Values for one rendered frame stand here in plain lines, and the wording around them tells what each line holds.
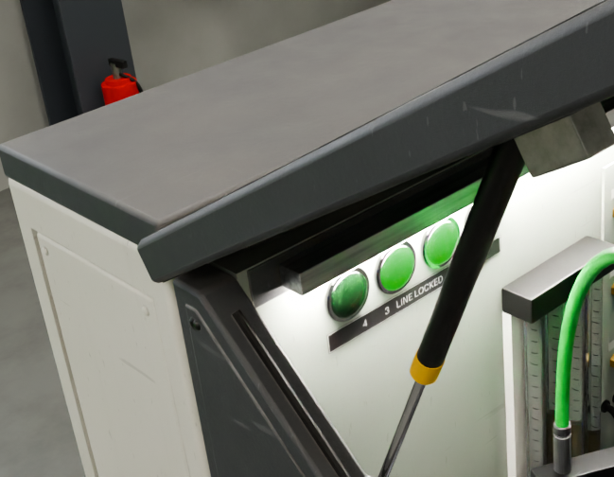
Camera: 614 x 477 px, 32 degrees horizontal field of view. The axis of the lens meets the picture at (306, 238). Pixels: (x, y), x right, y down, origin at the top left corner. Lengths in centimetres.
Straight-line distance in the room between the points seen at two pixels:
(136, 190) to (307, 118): 19
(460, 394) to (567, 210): 23
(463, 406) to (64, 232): 44
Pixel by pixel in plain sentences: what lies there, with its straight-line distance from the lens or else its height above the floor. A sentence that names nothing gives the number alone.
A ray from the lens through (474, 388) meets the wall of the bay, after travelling 115.
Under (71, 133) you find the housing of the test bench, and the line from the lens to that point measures 107.
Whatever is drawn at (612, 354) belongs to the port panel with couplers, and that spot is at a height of 111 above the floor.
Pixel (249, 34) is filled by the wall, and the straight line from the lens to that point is 577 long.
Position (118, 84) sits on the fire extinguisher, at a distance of 457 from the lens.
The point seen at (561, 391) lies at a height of 121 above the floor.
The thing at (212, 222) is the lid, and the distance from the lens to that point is 74.
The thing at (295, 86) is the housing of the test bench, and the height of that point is 150.
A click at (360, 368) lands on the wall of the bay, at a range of 101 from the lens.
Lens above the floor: 186
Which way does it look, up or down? 27 degrees down
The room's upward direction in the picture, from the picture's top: 7 degrees counter-clockwise
